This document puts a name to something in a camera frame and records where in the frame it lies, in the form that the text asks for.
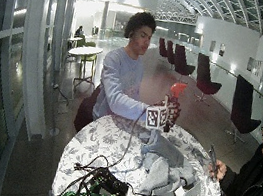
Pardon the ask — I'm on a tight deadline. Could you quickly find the black glove cable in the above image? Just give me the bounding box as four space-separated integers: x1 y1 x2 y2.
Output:
73 97 149 181

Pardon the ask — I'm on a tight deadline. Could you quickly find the floral tablecloth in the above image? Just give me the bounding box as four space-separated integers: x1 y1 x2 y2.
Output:
50 104 235 196

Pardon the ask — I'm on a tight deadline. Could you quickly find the white round table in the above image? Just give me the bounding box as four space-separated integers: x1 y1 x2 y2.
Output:
61 42 105 94

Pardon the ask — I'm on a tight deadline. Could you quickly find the dark red swivel chair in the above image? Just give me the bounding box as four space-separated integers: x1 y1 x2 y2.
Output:
162 39 179 70
169 43 200 85
223 73 263 148
155 37 172 62
190 51 228 108

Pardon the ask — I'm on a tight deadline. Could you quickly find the grey sweatshirt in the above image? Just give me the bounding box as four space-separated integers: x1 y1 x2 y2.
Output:
130 126 213 196

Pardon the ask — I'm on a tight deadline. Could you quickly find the dark phone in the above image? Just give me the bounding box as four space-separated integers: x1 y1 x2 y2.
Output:
204 144 224 181

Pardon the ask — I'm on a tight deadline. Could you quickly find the green chair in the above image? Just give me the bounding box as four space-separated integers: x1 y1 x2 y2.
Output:
76 39 101 82
74 36 88 50

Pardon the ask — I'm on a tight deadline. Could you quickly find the framed wall picture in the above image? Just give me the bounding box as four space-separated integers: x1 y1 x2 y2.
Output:
246 56 257 73
208 39 217 53
218 43 228 58

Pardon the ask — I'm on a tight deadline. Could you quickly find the spray bottle with orange top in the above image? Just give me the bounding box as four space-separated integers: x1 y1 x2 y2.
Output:
161 80 189 135

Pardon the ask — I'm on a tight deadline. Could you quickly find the black floor cable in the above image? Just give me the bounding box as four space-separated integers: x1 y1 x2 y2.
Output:
50 83 73 107

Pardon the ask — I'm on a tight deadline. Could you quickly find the black electronics box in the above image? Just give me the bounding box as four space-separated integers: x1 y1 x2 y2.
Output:
83 165 132 196

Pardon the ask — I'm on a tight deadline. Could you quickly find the the person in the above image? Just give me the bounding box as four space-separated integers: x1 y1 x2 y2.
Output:
89 5 174 131

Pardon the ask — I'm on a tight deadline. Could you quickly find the dark red seat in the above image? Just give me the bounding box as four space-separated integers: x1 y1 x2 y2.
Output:
71 80 103 136

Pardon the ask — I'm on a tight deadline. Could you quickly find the white marker cube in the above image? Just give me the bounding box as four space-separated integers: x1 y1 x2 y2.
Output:
143 103 170 133

